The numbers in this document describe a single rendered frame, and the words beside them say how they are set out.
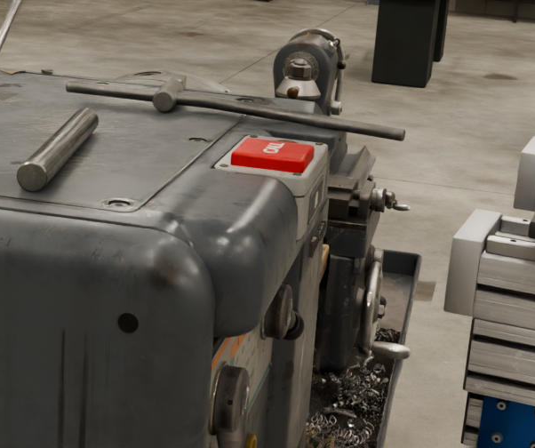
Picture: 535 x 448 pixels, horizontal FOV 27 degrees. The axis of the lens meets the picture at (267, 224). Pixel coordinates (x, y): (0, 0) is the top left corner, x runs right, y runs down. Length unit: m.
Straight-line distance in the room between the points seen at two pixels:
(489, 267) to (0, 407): 0.64
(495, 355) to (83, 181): 0.61
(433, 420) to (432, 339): 0.63
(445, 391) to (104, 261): 2.90
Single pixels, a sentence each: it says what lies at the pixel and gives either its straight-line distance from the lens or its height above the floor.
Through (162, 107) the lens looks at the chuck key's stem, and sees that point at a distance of 1.09.
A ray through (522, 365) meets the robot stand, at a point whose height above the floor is 0.98.
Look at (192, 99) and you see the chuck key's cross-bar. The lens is 1.10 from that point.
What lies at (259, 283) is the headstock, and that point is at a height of 1.22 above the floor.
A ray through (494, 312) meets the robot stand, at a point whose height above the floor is 1.04.
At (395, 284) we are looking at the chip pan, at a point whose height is 0.54.
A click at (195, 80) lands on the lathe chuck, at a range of 1.41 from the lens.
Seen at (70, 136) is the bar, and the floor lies 1.27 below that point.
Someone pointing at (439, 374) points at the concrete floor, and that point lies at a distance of 3.68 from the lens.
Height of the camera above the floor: 1.48
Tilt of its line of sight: 17 degrees down
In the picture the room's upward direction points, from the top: 4 degrees clockwise
